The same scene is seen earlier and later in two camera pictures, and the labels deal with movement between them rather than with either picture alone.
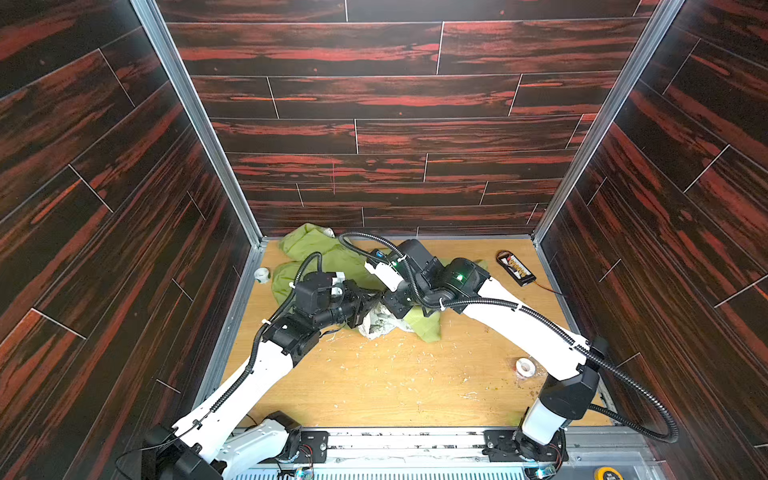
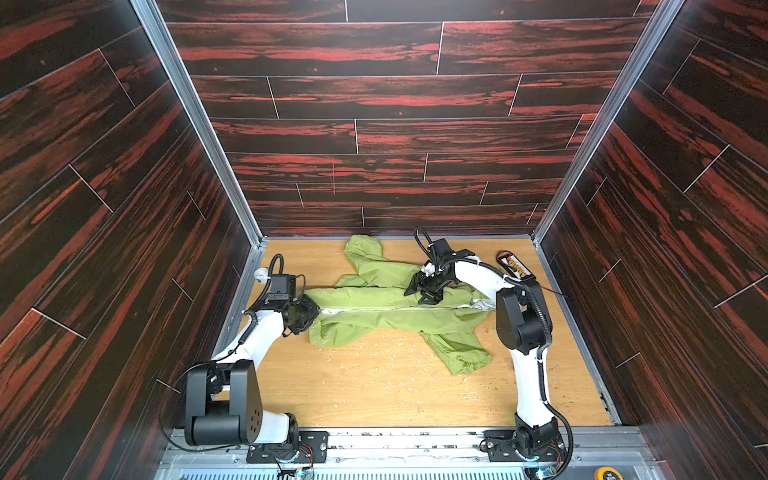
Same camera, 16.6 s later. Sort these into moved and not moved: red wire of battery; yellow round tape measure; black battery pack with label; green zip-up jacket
Moved: green zip-up jacket
Not moved: red wire of battery; black battery pack with label; yellow round tape measure
